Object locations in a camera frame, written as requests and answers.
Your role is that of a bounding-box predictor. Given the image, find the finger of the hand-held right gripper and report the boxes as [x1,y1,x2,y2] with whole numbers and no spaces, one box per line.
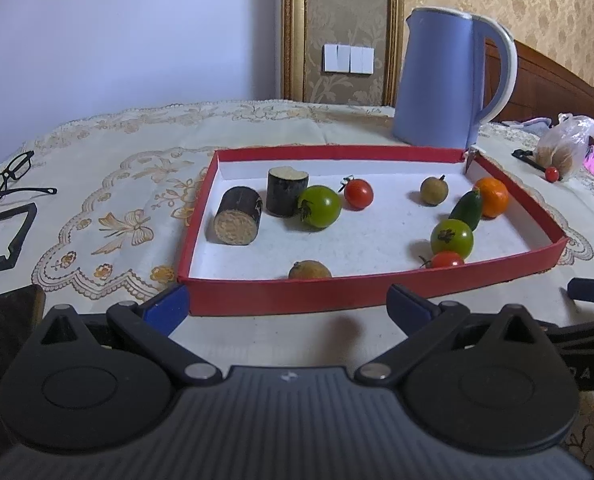
[566,277,594,307]
[540,317,594,353]

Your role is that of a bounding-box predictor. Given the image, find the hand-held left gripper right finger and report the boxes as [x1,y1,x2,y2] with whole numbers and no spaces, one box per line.
[354,284,560,387]

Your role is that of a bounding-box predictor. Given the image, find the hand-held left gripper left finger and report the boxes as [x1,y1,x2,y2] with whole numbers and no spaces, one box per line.
[22,282,223,387]

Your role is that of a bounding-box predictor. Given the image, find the red shallow cardboard box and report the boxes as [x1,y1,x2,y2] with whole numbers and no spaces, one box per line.
[177,145,569,317]

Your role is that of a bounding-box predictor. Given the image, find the brown longan with stem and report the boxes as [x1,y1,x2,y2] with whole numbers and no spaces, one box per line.
[419,175,449,206]

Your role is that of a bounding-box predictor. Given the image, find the large green tomato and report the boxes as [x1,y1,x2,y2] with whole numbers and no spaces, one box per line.
[297,185,343,230]
[430,218,475,260]

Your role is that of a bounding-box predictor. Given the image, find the dark sugarcane piece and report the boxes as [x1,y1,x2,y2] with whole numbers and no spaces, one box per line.
[266,166,309,218]
[207,186,264,247]

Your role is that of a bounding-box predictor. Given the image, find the small green cucumber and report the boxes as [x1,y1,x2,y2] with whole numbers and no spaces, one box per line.
[448,187,483,232]

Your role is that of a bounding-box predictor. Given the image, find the orange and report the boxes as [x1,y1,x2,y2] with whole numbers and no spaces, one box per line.
[476,177,510,219]

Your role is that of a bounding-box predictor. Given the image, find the clear plastic bag of longans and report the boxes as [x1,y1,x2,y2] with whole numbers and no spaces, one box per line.
[534,114,594,181]

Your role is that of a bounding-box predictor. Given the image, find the dark flat object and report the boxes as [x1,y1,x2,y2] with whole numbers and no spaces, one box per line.
[0,284,46,356]

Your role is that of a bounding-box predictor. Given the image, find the grey blanket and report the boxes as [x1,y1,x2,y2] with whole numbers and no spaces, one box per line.
[500,117,553,133]

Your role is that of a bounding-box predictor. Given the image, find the black eyeglasses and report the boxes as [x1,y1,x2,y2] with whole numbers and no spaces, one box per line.
[0,150,58,210]

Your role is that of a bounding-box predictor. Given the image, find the wooden headboard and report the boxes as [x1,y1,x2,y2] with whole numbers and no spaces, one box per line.
[484,39,594,123]

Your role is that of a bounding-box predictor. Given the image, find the blue electric kettle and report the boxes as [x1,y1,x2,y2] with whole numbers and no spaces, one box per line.
[392,6,519,150]

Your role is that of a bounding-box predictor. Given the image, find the black plastic frame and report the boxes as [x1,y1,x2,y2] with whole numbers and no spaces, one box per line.
[0,203,38,275]

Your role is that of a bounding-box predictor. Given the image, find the white wall switch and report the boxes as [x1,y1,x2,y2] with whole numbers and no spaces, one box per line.
[323,43,375,75]

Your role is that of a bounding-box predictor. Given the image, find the gold wall panel frame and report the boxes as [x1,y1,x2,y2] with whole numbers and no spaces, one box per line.
[281,0,405,107]

